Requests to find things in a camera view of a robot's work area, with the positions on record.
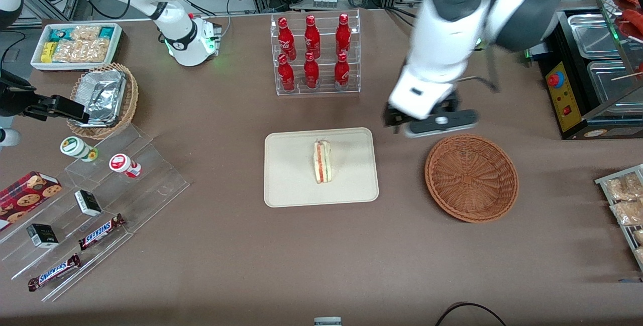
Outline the beige plastic tray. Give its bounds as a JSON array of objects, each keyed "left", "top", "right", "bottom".
[{"left": 264, "top": 127, "right": 380, "bottom": 208}]

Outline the triangle sandwich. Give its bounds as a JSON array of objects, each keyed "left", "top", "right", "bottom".
[{"left": 312, "top": 139, "right": 333, "bottom": 184}]

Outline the white plastic snack bin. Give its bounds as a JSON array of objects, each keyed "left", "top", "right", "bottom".
[{"left": 30, "top": 23, "right": 124, "bottom": 73}]

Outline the small black box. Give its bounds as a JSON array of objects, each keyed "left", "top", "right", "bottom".
[
  {"left": 74, "top": 189, "right": 103, "bottom": 217},
  {"left": 26, "top": 223, "right": 60, "bottom": 249}
]

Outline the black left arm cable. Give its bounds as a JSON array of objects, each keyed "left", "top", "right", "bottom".
[{"left": 455, "top": 40, "right": 501, "bottom": 94}]

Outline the clear acrylic bottle rack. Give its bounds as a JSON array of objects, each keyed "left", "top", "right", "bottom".
[{"left": 270, "top": 9, "right": 361, "bottom": 96}]

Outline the black food warmer cabinet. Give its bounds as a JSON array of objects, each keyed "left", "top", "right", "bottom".
[{"left": 525, "top": 0, "right": 643, "bottom": 141}]

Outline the grey metal snack tray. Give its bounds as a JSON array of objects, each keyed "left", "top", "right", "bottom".
[{"left": 595, "top": 164, "right": 643, "bottom": 272}]

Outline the aluminium foil tray stack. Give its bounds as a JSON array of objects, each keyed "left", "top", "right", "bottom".
[{"left": 70, "top": 69, "right": 127, "bottom": 128}]

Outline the red lid cup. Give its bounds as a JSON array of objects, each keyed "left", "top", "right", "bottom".
[{"left": 109, "top": 153, "right": 142, "bottom": 179}]

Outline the small clear cracker bag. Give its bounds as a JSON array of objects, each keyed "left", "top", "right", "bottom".
[{"left": 70, "top": 25, "right": 101, "bottom": 41}]

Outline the light tan wicker basket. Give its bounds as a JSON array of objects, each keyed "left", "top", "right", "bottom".
[{"left": 66, "top": 62, "right": 139, "bottom": 140}]

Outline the Snickers chocolate bar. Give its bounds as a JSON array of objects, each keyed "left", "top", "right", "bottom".
[
  {"left": 28, "top": 253, "right": 82, "bottom": 292},
  {"left": 78, "top": 213, "right": 126, "bottom": 251}
]

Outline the thin black table cable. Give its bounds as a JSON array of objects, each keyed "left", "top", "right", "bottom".
[{"left": 219, "top": 0, "right": 252, "bottom": 40}]

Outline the steel warmer pan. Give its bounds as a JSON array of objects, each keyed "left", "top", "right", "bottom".
[
  {"left": 568, "top": 13, "right": 626, "bottom": 60},
  {"left": 587, "top": 60, "right": 643, "bottom": 106}
]

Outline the large clear cracker bag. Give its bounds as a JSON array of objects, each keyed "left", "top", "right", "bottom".
[{"left": 53, "top": 39, "right": 110, "bottom": 63}]

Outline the green lid cup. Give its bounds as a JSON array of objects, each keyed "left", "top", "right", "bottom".
[{"left": 60, "top": 136, "right": 99, "bottom": 163}]

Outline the clear acrylic stepped display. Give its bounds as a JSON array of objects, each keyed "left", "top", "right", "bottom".
[{"left": 0, "top": 124, "right": 190, "bottom": 302}]

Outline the red tartan cookie box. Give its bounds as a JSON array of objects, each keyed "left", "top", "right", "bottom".
[{"left": 0, "top": 171, "right": 63, "bottom": 232}]

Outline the brown wicker basket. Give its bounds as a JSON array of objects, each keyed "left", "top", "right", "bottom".
[{"left": 424, "top": 134, "right": 519, "bottom": 224}]

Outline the black looped cable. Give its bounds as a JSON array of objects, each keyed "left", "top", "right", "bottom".
[{"left": 435, "top": 302, "right": 508, "bottom": 326}]

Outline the red cola bottle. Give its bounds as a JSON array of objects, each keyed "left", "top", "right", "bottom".
[
  {"left": 278, "top": 17, "right": 297, "bottom": 61},
  {"left": 278, "top": 54, "right": 296, "bottom": 92},
  {"left": 304, "top": 15, "right": 321, "bottom": 59},
  {"left": 303, "top": 52, "right": 320, "bottom": 90},
  {"left": 334, "top": 52, "right": 350, "bottom": 90},
  {"left": 336, "top": 13, "right": 352, "bottom": 57}
]

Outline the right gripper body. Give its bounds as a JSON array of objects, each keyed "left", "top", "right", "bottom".
[{"left": 0, "top": 71, "right": 37, "bottom": 117}]

